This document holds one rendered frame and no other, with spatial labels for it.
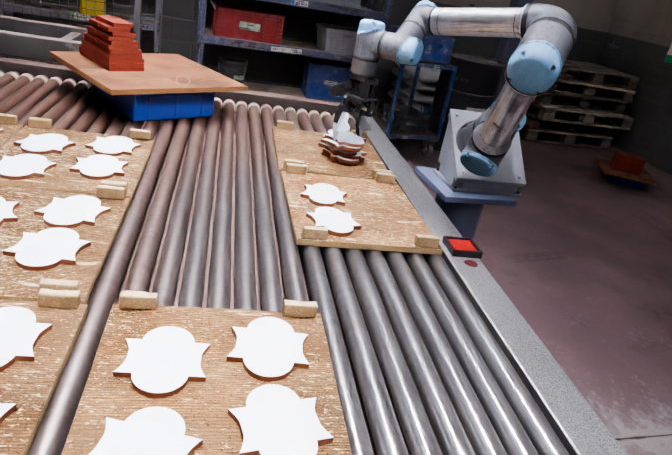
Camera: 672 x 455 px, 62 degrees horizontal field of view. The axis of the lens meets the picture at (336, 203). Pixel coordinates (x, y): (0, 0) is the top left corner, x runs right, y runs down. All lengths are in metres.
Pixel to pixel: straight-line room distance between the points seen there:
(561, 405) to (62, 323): 0.80
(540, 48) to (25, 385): 1.19
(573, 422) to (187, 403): 0.59
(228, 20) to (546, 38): 4.47
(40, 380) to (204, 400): 0.22
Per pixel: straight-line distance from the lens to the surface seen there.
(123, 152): 1.62
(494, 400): 0.98
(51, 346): 0.93
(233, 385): 0.85
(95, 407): 0.83
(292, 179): 1.57
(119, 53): 2.07
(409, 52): 1.59
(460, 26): 1.63
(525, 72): 1.43
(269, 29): 5.72
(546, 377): 1.09
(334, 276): 1.18
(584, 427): 1.02
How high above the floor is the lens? 1.51
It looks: 23 degrees down
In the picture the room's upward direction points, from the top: 11 degrees clockwise
